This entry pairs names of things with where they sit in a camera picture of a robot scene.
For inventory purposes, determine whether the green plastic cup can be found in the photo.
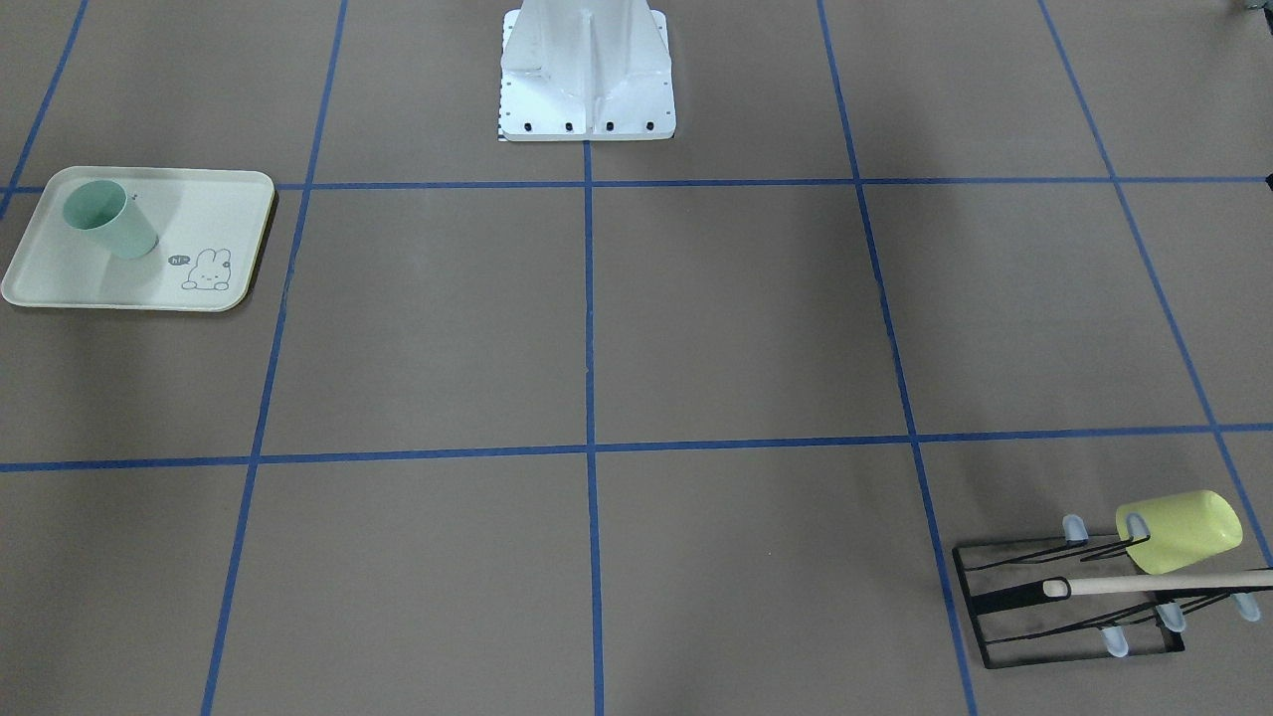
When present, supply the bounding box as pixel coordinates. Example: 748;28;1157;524
61;178;159;260

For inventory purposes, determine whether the cream rabbit tray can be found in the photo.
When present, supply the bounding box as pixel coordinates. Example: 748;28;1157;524
3;166;274;312

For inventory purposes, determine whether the yellow plastic cup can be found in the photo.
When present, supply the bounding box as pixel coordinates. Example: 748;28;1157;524
1115;489;1244;575

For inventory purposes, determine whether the white pedestal column base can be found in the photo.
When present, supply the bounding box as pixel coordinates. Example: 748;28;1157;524
496;1;677;141

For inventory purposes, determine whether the black wire cup rack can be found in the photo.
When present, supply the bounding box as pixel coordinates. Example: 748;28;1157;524
952;511;1270;670

